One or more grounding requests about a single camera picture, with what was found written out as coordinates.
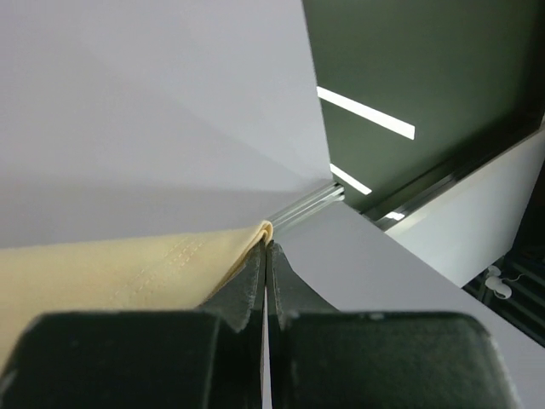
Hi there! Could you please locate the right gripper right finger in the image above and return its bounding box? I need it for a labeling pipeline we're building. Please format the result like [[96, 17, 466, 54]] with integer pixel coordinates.
[[266, 243, 521, 408]]

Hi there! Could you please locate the cream yellow t shirt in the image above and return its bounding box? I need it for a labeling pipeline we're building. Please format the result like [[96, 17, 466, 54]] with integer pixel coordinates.
[[1, 221, 273, 361]]

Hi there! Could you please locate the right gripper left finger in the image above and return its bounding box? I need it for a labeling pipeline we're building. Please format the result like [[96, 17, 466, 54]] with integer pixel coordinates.
[[1, 243, 267, 408]]

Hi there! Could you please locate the right corner aluminium post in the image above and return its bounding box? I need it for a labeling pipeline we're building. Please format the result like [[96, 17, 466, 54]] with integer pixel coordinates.
[[268, 181, 345, 235]]

